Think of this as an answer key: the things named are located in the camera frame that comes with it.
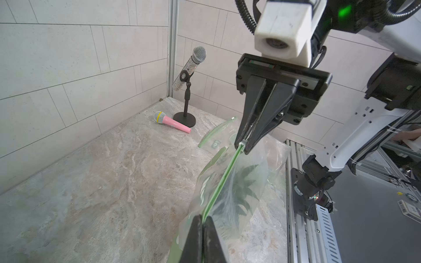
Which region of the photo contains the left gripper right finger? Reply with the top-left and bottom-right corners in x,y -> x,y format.
203,217 -> 227,263

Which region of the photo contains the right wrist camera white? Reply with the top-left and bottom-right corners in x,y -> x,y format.
254,0 -> 327,68

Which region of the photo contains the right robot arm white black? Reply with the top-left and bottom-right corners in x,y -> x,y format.
235,1 -> 421,220

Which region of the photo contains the pineapple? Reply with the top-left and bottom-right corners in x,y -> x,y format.
210,164 -> 258,241

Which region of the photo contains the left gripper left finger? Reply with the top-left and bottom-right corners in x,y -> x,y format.
179,215 -> 202,263

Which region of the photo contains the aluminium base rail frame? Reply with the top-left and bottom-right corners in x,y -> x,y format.
287,112 -> 421,263

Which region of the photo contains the pink toy microphone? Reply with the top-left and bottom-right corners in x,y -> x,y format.
154,111 -> 191,133

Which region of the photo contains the black microphone stand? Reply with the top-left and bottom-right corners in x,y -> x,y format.
173,70 -> 196,128

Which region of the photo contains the clear zip-top bag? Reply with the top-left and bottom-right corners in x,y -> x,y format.
167,117 -> 291,263

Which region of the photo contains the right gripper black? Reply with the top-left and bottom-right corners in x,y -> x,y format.
235,54 -> 332,154

